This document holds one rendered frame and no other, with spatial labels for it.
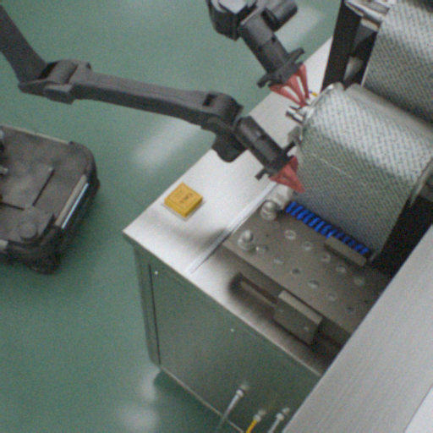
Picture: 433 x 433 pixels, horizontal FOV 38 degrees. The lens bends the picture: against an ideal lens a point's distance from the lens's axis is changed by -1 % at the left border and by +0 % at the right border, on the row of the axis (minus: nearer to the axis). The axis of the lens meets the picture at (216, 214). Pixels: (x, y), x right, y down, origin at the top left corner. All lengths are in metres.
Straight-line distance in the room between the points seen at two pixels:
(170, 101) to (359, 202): 0.45
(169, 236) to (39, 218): 0.92
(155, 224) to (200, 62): 1.82
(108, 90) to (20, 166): 1.18
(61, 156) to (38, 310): 0.61
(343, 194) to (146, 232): 0.49
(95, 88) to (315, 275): 0.63
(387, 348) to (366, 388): 0.04
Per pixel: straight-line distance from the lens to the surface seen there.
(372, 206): 1.30
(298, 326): 1.36
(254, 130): 1.36
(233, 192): 1.60
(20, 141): 2.66
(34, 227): 2.29
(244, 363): 1.63
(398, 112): 1.38
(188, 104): 1.35
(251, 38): 1.25
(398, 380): 0.59
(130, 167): 2.80
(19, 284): 2.56
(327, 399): 0.57
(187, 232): 1.52
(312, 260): 1.36
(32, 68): 1.50
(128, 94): 1.40
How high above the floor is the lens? 2.18
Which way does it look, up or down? 56 degrees down
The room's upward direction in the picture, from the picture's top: 4 degrees clockwise
